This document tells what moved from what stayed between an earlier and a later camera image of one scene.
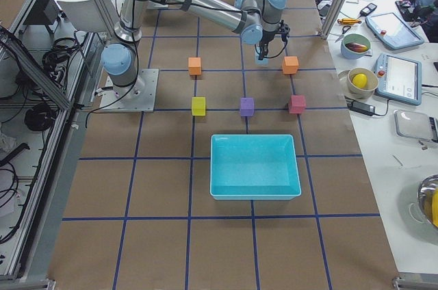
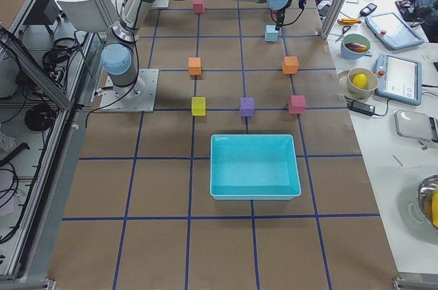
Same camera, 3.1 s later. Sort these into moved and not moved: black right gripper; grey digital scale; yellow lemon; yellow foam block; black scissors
Moved: black right gripper
Not moved: black scissors; yellow lemon; yellow foam block; grey digital scale
